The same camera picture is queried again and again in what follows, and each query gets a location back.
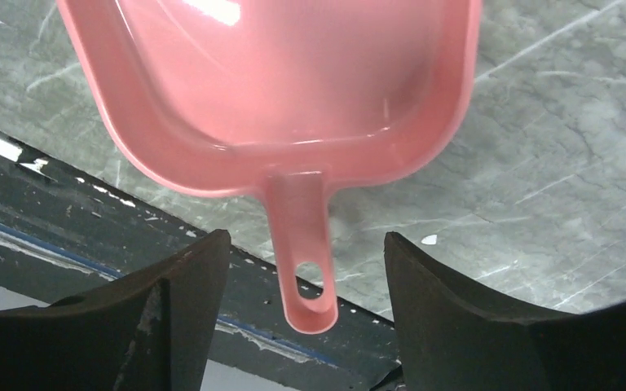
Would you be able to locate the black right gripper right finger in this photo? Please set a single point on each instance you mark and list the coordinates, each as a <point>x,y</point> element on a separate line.
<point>456,333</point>

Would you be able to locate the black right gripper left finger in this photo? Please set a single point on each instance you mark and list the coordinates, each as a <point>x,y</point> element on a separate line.
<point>149,330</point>

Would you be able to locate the pink dustpan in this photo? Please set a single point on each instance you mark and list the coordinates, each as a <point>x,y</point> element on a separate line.
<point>285,101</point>

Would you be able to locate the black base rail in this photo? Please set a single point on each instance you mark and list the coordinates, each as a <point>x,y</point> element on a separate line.
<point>63,231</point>

